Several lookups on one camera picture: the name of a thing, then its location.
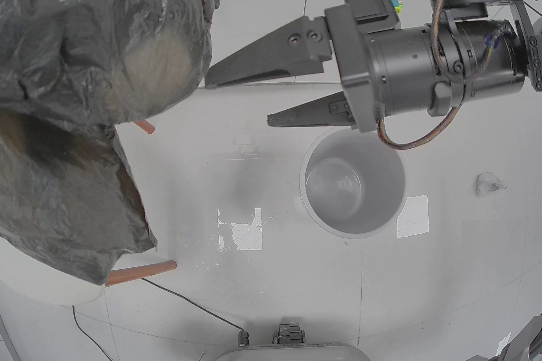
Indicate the white chair wooden legs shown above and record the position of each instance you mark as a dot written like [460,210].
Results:
[139,271]

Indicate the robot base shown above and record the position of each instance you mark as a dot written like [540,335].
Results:
[296,353]

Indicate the black plastic bag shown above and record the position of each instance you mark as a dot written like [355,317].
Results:
[84,76]

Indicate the clear wrapper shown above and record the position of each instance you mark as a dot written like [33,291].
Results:
[489,185]

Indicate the white trash bin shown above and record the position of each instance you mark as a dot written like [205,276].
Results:
[381,181]

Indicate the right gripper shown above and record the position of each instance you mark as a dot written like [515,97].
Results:
[406,67]

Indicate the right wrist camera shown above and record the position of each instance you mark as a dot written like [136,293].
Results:
[368,6]

